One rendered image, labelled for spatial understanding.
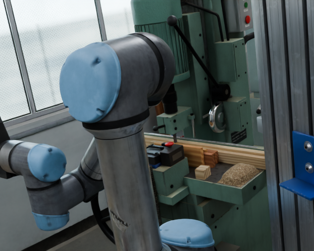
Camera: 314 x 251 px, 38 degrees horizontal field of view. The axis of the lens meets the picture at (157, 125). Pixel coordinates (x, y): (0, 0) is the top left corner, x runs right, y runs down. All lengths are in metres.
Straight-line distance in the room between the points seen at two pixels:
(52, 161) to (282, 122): 0.47
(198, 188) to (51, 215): 0.67
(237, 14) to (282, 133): 1.04
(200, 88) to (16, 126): 1.40
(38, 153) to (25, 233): 2.08
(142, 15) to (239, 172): 0.62
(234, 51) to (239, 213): 0.62
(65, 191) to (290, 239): 0.48
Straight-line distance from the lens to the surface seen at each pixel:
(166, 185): 1.51
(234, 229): 1.79
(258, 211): 1.94
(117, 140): 0.75
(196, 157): 1.62
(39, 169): 0.96
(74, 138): 3.02
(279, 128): 0.81
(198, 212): 1.60
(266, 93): 0.82
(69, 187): 1.04
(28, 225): 3.01
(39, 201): 1.01
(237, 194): 1.47
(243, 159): 1.60
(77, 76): 0.72
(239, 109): 1.74
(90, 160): 1.03
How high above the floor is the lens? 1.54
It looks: 17 degrees down
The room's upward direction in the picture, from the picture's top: 9 degrees counter-clockwise
